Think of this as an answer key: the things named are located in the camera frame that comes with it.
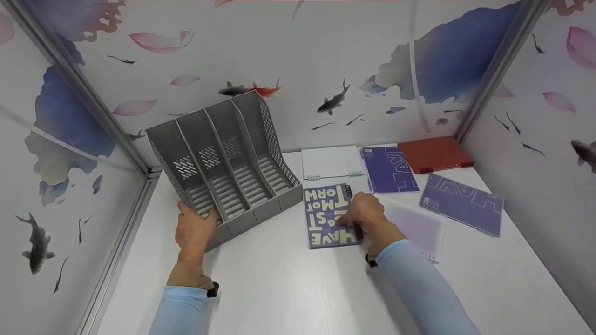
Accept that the person's right hand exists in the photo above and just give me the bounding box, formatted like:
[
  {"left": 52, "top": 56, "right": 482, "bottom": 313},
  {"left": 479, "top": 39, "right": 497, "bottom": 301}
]
[{"left": 336, "top": 191, "right": 396, "bottom": 243}]

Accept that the person's left hand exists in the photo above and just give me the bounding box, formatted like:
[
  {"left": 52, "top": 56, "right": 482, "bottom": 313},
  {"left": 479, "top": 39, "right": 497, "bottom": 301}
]
[{"left": 176, "top": 201, "right": 224, "bottom": 263}]

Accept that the purple notebook with cream letters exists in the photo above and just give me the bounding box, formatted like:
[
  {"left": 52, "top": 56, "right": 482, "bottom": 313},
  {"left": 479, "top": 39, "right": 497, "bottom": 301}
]
[{"left": 303, "top": 183, "right": 364, "bottom": 249}]

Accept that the grey four-slot file rack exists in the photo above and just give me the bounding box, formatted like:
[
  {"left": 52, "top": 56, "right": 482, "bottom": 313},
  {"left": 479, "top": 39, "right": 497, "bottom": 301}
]
[{"left": 146, "top": 90, "right": 304, "bottom": 252}]

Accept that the person's right forearm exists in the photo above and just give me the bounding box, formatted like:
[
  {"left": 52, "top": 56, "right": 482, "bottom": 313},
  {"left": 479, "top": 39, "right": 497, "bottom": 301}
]
[{"left": 365, "top": 223, "right": 481, "bottom": 335}]

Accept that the person's left forearm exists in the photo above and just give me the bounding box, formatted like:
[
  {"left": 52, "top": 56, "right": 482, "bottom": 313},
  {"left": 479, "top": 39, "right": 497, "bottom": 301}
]
[{"left": 148, "top": 254, "right": 219, "bottom": 335}]

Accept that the small purple spiral notebook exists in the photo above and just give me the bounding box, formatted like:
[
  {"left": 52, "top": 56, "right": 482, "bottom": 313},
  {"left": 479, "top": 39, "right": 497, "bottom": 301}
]
[{"left": 359, "top": 146, "right": 420, "bottom": 194}]

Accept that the translucent white spiral notebook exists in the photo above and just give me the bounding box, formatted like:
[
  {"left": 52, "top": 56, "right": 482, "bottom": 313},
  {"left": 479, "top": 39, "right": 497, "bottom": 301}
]
[{"left": 379, "top": 198, "right": 447, "bottom": 264}]

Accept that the red folder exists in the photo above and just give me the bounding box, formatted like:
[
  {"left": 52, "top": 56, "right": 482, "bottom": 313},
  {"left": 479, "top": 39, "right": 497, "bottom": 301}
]
[{"left": 397, "top": 136, "right": 476, "bottom": 174}]

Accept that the large purple spiral notebook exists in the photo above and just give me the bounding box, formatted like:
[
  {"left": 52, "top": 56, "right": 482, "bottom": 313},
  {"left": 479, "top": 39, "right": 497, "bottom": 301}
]
[{"left": 419, "top": 173, "right": 505, "bottom": 238}]

